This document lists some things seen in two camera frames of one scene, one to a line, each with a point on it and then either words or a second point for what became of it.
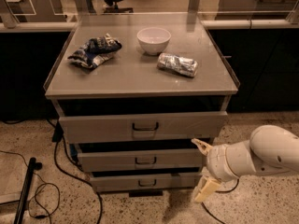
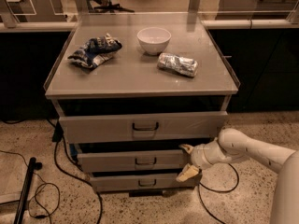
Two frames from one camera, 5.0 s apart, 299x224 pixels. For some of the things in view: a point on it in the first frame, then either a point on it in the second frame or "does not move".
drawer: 143,127 does not move
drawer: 141,160 does not move
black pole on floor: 21,210 does not move
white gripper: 216,162 -> 198,156
